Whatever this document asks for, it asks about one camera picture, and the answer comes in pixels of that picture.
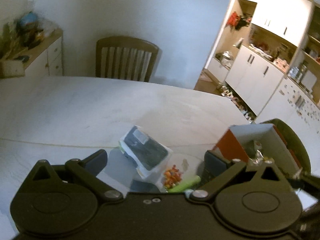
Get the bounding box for red cardboard shoe box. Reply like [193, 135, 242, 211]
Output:
[213, 124, 302, 176]

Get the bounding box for silver foil packet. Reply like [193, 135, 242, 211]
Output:
[245, 140, 272, 166]

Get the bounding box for green tube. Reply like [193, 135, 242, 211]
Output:
[167, 176, 201, 193]

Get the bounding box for red orange toy figure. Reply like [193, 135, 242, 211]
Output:
[163, 165, 183, 190]

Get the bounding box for white bag with dark label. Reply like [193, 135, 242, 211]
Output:
[119, 126, 173, 179]

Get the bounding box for shoes on floor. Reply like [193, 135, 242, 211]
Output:
[216, 83, 257, 124]

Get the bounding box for dark green chair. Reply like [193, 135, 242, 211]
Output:
[260, 118, 311, 173]

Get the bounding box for dark wooden chair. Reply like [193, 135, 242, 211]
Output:
[95, 36, 159, 82]

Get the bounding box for white sideboard with drawers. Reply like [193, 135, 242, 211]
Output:
[1, 28, 63, 79]

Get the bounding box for red clothes hanging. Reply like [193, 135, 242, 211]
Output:
[225, 11, 252, 31]

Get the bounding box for white wall cabinet unit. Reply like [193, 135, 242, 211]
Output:
[204, 0, 320, 140]

